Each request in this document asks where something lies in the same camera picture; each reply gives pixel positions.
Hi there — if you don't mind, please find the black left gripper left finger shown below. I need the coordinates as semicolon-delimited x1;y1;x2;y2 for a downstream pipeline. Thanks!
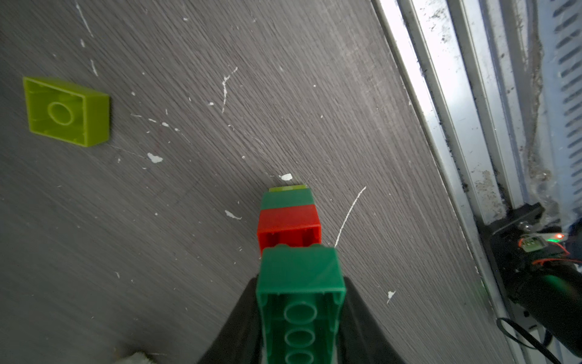
198;277;262;364

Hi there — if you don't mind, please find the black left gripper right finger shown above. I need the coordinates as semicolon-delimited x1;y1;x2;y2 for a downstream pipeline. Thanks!
338;277;405;364

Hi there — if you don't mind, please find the red lego brick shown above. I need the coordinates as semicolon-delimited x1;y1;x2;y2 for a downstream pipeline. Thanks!
257;205;321;254

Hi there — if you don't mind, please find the lime square lego brick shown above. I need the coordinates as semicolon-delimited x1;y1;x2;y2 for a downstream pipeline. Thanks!
269;184;308;192

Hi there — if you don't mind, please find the lime long lego brick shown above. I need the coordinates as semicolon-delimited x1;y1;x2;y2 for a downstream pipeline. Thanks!
23;77;111;147

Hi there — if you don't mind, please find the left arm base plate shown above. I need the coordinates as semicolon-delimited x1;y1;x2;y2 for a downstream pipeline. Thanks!
482;204;581;363

